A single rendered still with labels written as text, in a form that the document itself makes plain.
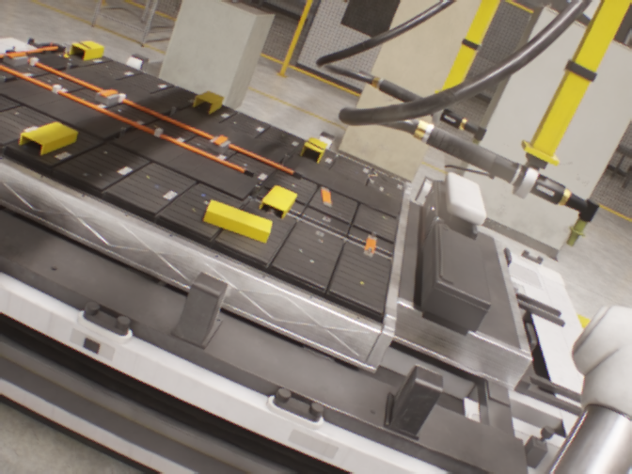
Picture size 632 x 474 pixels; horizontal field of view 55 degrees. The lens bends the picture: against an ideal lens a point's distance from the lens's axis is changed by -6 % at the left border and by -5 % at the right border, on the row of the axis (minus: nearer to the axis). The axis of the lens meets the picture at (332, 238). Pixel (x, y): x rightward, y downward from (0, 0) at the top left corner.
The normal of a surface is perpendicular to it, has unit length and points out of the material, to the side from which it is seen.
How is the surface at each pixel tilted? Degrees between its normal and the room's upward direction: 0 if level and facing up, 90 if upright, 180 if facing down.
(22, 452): 0
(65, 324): 90
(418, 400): 90
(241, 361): 0
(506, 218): 90
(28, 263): 0
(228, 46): 90
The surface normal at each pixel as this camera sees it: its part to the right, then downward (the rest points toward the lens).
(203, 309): -0.15, 0.34
